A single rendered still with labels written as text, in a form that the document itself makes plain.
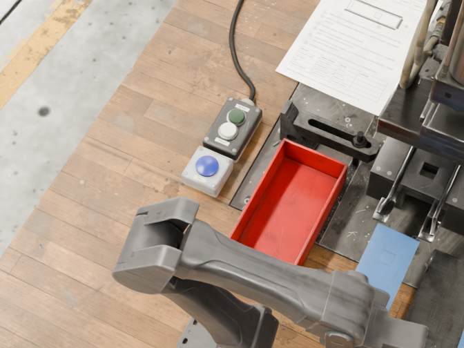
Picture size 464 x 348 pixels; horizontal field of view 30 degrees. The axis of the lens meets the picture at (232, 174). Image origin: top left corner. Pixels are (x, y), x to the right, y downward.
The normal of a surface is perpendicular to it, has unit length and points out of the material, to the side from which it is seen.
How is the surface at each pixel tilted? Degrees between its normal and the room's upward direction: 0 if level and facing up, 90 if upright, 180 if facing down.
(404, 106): 0
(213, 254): 19
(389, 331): 5
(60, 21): 0
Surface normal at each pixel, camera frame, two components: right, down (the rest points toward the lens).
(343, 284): 0.26, -0.38
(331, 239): -0.04, -0.48
